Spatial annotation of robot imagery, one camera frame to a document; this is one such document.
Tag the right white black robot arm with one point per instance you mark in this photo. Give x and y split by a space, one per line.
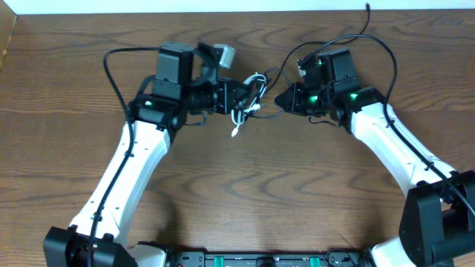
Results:
438 218

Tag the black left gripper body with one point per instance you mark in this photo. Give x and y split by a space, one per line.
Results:
225 96

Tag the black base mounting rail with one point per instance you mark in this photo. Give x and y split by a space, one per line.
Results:
337 257

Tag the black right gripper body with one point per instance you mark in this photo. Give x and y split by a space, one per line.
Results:
309 101

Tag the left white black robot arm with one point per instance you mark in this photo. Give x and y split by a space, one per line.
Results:
186 82

